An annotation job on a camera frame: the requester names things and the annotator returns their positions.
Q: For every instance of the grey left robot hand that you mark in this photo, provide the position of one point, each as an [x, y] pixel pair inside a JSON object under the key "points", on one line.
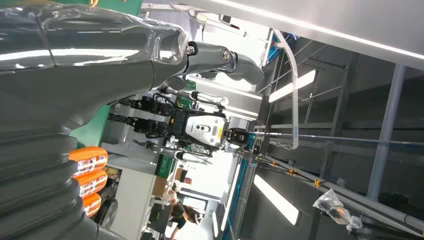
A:
{"points": [[82, 63]]}

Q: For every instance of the orange bottle with clear cap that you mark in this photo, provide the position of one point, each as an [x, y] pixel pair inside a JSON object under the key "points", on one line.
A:
{"points": [[91, 203], [88, 161], [92, 182]]}

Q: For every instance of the white desk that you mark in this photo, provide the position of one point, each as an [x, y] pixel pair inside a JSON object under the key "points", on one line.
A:
{"points": [[132, 198]]}

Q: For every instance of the brown cardboard box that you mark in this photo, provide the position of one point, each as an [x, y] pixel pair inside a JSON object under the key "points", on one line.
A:
{"points": [[161, 187]]}

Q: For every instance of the black stool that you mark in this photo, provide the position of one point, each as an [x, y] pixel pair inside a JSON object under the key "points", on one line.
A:
{"points": [[107, 212]]}

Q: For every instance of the person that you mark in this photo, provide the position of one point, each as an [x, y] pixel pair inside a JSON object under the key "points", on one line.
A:
{"points": [[179, 213]]}

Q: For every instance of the rectangular ceiling light panel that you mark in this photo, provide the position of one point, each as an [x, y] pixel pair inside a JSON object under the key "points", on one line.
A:
{"points": [[291, 86], [276, 199]]}

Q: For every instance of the white curved gantry bar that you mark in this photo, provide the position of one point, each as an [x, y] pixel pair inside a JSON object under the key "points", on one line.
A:
{"points": [[294, 99]]}

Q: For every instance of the clear plastic bag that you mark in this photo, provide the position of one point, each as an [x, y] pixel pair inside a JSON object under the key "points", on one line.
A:
{"points": [[334, 208]]}

